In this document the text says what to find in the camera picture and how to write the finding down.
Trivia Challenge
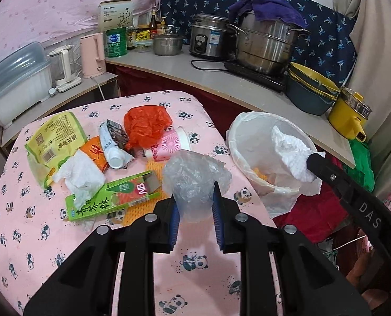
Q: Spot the clear plastic bag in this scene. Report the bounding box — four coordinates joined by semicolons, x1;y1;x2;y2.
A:
162;150;233;223

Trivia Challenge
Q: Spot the purple cloth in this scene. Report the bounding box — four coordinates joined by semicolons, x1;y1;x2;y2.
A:
228;0;306;28

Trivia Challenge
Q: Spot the yellow foam net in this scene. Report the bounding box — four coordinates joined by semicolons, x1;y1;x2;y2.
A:
108;160;170;226

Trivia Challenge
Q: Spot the clear lidded plastic dish box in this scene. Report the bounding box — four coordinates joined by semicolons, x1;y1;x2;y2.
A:
0;42;54;130

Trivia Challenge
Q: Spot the large white tissue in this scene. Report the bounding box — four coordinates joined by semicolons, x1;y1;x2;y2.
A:
271;126;326;183

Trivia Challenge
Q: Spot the green plastic bag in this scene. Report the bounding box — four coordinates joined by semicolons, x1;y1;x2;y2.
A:
344;138;375;191

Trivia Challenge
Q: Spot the pink panda tablecloth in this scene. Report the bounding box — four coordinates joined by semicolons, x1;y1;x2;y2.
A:
0;90;278;316

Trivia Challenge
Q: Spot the blue printed cloth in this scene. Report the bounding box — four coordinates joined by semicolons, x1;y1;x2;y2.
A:
159;0;357;88

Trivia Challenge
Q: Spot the small steel pot with lid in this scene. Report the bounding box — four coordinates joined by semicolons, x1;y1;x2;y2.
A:
152;33;184;56

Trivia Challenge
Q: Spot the clear plastic food container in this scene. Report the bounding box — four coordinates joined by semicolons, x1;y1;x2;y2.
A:
135;39;155;52

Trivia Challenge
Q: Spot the white glass kettle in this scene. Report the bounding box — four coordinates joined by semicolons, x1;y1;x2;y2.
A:
48;45;83;93

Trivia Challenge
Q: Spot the small white tissue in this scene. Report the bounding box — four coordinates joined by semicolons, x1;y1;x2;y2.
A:
52;155;106;209

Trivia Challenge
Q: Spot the steel rice cooker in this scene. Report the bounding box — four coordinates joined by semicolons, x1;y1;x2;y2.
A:
189;13;237;61

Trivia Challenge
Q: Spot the green tin can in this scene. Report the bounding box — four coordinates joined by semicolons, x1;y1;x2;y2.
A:
106;27;128;58

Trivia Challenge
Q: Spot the white squeeze tube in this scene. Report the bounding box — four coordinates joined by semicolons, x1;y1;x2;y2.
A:
99;122;123;169

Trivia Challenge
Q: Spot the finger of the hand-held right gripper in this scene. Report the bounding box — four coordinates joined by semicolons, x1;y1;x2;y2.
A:
306;153;357;201

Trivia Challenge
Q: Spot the pink dotted sheet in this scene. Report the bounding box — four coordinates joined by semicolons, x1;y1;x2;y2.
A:
0;0;165;73

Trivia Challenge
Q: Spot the white bin with plastic liner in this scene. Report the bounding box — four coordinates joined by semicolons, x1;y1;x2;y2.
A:
226;112;321;218

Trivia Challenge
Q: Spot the white power cord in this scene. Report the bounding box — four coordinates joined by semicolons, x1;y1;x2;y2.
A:
96;76;106;101

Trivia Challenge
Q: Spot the pink electric kettle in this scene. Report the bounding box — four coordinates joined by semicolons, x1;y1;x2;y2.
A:
80;33;107;79

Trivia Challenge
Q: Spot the red plastic bag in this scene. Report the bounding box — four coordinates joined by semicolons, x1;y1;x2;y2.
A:
123;105;173;150

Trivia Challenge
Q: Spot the pink paper cup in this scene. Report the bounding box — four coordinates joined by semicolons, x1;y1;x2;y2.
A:
145;126;192;161

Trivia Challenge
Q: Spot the dark sauce bottle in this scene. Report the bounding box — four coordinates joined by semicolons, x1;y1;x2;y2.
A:
149;8;160;35

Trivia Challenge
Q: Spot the dark glass jar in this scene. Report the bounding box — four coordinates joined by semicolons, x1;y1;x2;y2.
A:
127;26;137;51

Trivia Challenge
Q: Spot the large steel steamer pot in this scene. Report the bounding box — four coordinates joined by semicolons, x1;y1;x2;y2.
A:
226;11;311;76

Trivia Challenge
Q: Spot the yellow label jar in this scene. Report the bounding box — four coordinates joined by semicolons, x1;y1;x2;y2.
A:
136;24;152;42

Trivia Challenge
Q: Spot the yellow-green snack bag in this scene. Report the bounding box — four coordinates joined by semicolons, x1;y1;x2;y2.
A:
25;112;89;190

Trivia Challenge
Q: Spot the beige curtain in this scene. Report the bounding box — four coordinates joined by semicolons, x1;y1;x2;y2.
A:
332;0;391;201

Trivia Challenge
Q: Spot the small dark packet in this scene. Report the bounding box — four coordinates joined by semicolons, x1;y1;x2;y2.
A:
106;119;130;149

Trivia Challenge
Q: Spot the white green cardboard box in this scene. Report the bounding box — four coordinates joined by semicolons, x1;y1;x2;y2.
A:
99;0;134;33

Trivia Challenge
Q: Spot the black induction cooktop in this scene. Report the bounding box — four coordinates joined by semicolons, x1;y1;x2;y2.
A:
224;60;286;93

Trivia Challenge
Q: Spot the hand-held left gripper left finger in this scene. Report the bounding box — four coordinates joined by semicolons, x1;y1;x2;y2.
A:
23;201;181;316

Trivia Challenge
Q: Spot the black power cable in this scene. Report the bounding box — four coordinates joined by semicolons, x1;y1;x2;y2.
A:
191;59;229;73

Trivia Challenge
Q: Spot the yellow electric pot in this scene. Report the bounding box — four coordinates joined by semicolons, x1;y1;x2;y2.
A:
328;86;373;140

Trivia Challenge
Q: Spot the blue basin yellow inside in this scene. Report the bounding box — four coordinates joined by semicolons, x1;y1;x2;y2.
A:
288;62;341;94
287;69;340;101
286;72;337;116

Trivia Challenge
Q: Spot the orange wrapper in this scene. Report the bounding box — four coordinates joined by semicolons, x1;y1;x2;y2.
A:
80;136;110;173

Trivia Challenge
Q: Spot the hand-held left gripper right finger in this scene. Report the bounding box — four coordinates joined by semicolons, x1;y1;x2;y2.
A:
212;182;372;316

